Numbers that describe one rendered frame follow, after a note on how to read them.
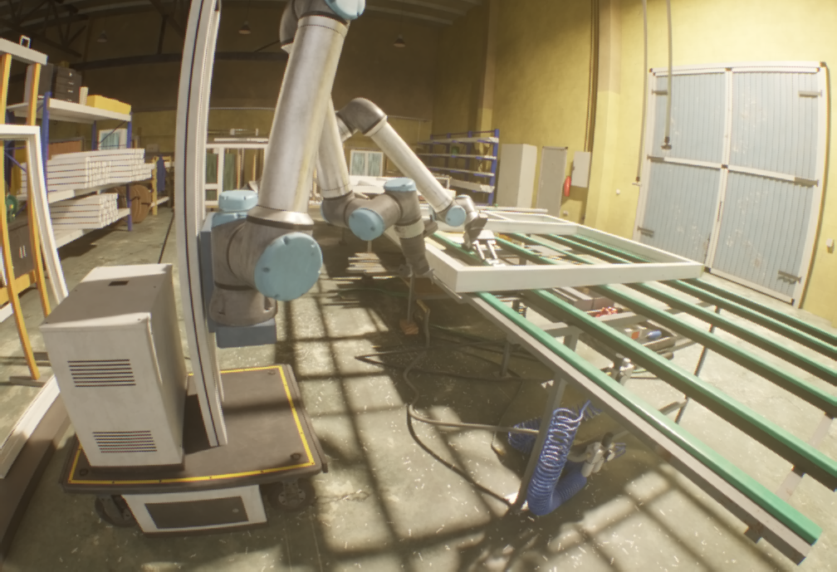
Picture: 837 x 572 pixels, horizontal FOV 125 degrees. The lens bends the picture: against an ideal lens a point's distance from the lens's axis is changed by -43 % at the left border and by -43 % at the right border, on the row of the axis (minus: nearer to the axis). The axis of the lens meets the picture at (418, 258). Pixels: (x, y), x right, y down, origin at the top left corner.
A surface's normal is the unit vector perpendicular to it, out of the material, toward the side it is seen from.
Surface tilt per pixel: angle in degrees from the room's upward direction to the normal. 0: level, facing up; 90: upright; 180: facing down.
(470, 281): 90
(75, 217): 90
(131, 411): 90
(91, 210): 90
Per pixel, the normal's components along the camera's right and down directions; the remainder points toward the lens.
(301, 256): 0.76, 0.30
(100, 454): 0.46, 0.25
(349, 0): 0.80, 0.09
